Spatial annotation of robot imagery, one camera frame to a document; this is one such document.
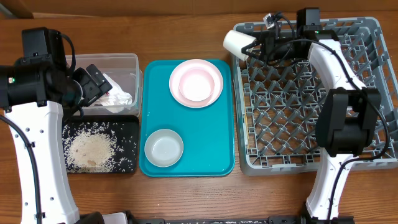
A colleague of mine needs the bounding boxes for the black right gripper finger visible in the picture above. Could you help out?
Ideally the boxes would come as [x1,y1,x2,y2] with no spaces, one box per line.
[241,39,264,53]
[241,46,264,61]

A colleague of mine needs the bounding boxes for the white paper cup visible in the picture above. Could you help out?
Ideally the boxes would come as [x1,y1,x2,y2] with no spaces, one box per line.
[223,30,256,61]

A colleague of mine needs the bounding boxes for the white napkin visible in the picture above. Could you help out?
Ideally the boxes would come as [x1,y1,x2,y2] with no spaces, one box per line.
[94,73,132,113]

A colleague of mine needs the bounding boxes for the pink small bowl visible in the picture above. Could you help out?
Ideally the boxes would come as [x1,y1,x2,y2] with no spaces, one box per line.
[178,68,215,101]

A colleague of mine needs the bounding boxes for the pile of rice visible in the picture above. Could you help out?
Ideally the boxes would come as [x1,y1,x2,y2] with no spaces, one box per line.
[62,121,137,174]

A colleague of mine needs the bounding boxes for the pink plate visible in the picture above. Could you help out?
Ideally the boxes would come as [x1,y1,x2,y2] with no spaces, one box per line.
[169,59,223,108]

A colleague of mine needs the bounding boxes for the grey bowl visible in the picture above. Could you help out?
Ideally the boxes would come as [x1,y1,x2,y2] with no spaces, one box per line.
[144,129,184,167]

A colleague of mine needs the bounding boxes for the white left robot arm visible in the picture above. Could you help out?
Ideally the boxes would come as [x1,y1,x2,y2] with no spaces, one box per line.
[1,27,111,223]

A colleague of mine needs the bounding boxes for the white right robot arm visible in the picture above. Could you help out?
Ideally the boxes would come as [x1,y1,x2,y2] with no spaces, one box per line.
[238,8,381,223]

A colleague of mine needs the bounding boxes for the clear plastic bin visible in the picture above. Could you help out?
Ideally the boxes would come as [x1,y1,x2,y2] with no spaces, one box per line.
[76,53,143,116]

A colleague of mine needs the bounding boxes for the black rectangular tray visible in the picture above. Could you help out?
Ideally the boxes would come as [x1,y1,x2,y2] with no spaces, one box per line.
[61,114,140,174]

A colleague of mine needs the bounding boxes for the teal plastic tray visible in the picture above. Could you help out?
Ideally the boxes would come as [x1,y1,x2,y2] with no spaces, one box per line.
[139,59,235,177]

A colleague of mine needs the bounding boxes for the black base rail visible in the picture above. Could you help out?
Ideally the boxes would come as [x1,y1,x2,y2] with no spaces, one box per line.
[121,210,355,224]

